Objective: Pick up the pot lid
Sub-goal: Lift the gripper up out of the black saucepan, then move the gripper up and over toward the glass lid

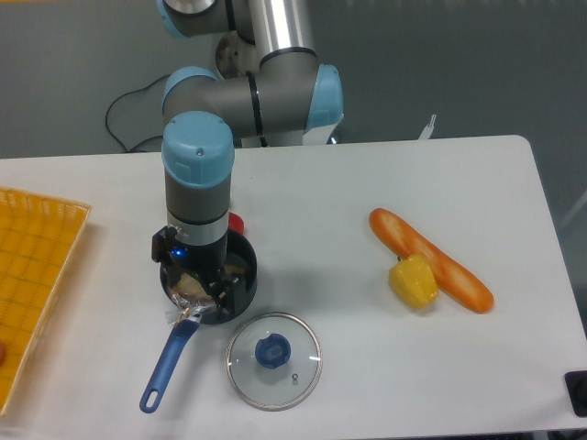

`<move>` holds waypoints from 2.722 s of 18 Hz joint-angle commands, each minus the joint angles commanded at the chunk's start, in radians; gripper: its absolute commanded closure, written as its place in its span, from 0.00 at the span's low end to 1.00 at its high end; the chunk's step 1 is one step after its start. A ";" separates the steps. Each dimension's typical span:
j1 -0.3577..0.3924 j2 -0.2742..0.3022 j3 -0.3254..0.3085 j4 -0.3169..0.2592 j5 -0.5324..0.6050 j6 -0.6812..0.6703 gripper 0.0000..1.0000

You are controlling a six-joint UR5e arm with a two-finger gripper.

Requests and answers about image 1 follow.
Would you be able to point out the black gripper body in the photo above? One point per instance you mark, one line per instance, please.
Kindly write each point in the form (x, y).
(203, 263)

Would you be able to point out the glass pot lid blue knob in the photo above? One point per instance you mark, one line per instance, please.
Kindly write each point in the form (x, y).
(274, 361)

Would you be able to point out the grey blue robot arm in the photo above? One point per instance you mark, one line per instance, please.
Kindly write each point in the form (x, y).
(205, 112)

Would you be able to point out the dark blue saucepan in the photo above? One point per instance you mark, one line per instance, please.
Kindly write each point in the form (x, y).
(239, 252)

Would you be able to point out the wrapped bread slice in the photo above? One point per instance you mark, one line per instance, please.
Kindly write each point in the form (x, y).
(199, 303)

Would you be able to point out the red bell pepper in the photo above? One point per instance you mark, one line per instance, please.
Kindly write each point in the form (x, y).
(236, 223)

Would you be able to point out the orange plastic basket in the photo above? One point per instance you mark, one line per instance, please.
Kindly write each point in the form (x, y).
(39, 234)

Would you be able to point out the yellow bell pepper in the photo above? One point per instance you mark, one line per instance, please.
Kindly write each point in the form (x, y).
(413, 281)

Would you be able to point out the orange baguette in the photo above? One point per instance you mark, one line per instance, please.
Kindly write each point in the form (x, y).
(452, 278)

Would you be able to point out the black device at table edge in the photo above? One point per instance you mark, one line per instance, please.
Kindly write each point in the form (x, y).
(576, 382)

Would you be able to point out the white table clamp bracket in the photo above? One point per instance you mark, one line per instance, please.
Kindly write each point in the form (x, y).
(428, 129)

